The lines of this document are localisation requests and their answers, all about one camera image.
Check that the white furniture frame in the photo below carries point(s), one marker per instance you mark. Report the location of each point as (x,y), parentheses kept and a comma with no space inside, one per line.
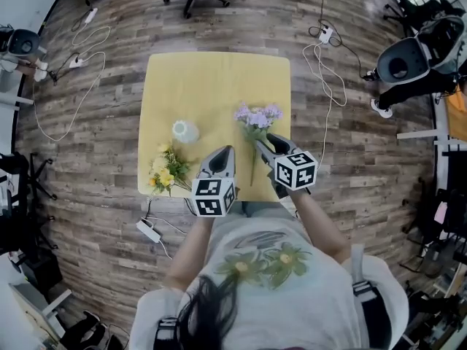
(419,135)

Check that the white vase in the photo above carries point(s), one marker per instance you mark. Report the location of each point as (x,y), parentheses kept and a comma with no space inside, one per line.
(186,132)

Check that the purple flower bouquet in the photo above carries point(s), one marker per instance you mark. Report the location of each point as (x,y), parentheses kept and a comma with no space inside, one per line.
(257,119)

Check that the white desk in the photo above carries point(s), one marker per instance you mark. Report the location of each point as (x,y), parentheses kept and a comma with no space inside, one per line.
(11,100)

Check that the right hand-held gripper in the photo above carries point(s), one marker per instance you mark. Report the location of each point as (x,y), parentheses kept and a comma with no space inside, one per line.
(295,171)

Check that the person's white floral shirt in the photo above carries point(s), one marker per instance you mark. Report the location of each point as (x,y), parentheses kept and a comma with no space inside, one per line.
(299,305)

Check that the pink sheet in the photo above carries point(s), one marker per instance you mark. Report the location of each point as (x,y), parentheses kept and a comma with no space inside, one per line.
(440,211)

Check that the person's grey trousers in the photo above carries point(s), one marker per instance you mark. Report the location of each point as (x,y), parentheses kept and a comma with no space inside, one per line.
(262,213)

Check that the yellow orange flower bouquet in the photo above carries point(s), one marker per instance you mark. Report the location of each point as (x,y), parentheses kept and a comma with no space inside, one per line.
(166,171)

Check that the person's left forearm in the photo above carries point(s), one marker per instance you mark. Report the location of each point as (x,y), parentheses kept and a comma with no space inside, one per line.
(189,253)

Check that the white power strip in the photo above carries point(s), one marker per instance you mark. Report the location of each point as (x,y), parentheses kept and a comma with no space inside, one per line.
(148,231)
(91,15)
(325,35)
(78,62)

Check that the orange wooden desk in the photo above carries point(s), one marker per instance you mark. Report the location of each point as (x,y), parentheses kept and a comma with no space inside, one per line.
(458,115)

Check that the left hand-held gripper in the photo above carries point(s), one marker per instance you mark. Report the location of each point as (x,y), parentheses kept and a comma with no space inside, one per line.
(209,195)

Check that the black rack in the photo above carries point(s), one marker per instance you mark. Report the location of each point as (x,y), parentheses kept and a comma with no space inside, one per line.
(445,239)

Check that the person's right forearm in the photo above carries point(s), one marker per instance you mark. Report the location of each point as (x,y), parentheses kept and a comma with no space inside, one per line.
(321,228)

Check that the grey camera headset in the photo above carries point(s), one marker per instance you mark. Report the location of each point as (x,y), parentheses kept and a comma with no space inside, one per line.
(23,43)
(401,62)

